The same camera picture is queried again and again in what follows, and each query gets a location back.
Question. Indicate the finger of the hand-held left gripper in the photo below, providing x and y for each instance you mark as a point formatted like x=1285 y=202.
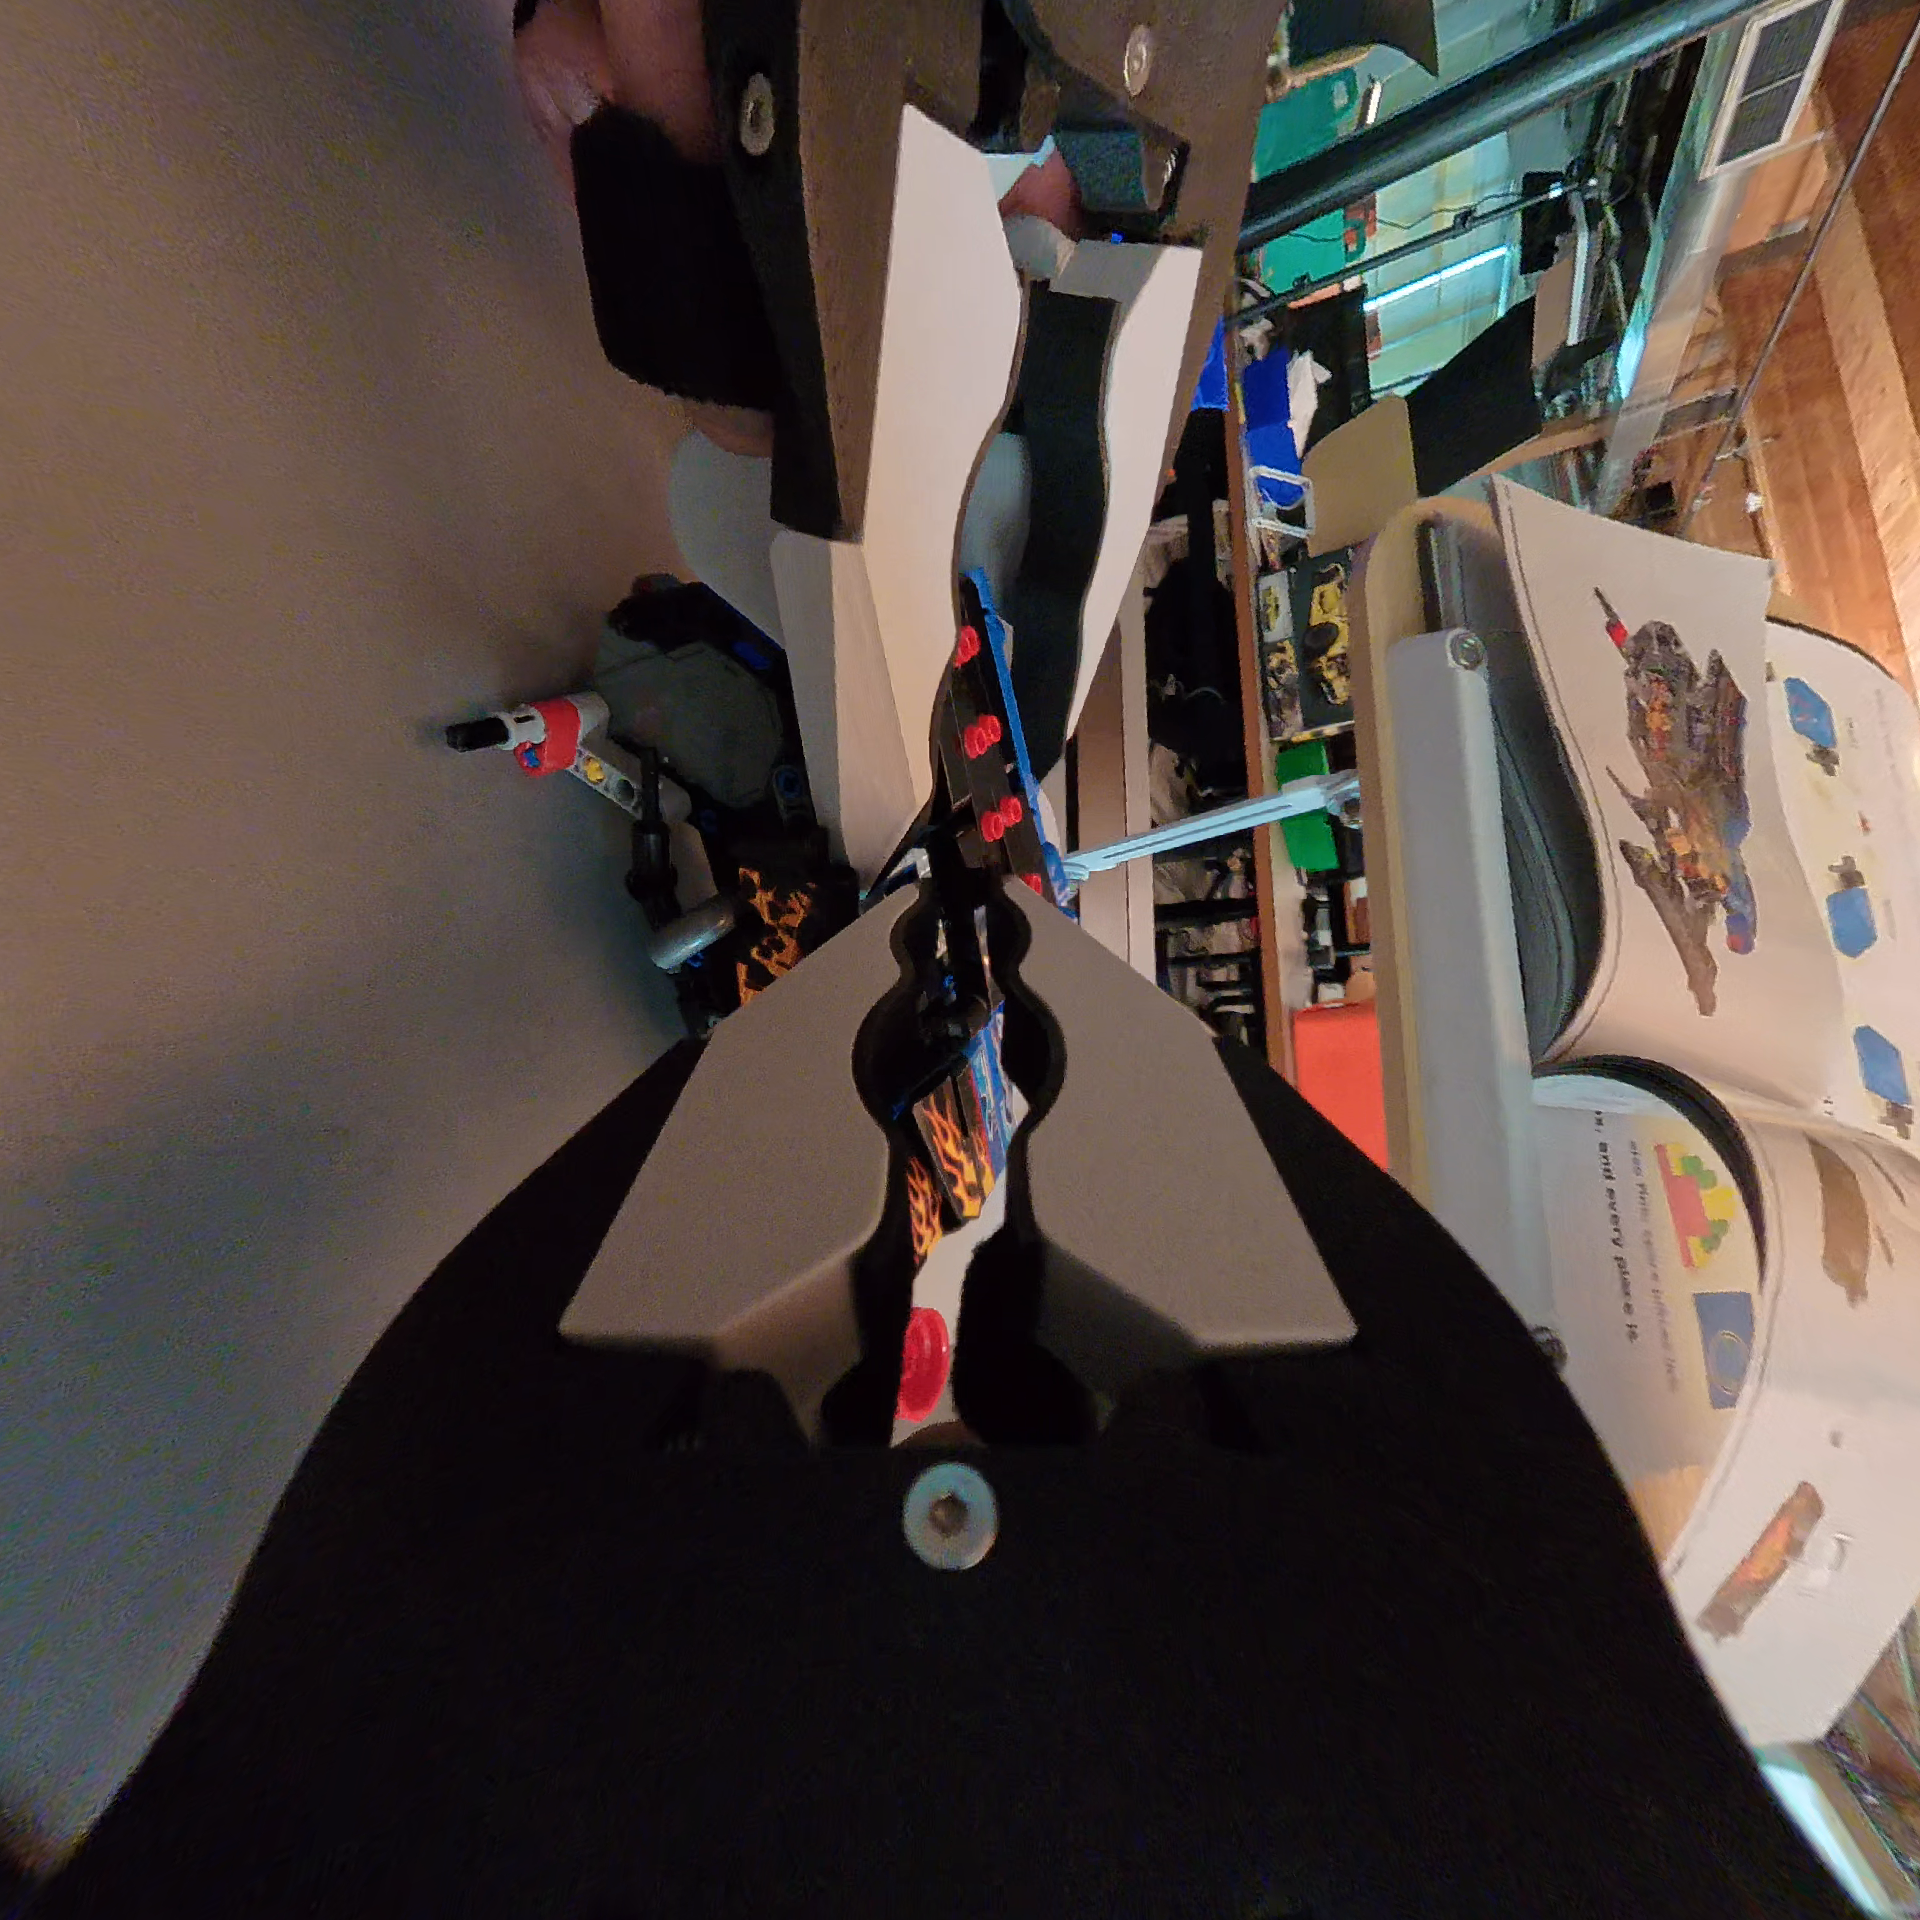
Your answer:
x=931 y=373
x=1150 y=373

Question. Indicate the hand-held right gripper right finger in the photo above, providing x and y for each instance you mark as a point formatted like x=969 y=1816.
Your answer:
x=1183 y=1202

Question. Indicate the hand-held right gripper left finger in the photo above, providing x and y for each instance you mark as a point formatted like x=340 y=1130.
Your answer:
x=720 y=1202

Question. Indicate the brick-built toy truck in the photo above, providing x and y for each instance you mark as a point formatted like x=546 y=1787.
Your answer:
x=690 y=705

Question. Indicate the person's left hand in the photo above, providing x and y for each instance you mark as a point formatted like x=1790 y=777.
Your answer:
x=631 y=59

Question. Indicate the orange box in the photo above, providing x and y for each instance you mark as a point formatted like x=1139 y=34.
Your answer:
x=1335 y=1064

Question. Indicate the cluttered storage shelves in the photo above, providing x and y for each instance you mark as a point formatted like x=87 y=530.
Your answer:
x=1199 y=676

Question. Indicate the beige flat panel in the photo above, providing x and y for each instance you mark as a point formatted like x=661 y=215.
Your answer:
x=1374 y=931

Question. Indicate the grey metal clamp bar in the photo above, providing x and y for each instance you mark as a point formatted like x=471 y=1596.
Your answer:
x=1437 y=975

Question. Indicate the green bin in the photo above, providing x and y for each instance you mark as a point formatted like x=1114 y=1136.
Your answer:
x=1303 y=835

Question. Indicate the open instruction booklet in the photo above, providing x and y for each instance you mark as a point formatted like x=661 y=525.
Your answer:
x=1785 y=902

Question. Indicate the black metal rail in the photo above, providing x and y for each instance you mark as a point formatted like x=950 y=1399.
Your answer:
x=1501 y=115

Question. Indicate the white stand with base plate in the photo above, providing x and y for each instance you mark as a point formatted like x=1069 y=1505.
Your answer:
x=1199 y=825

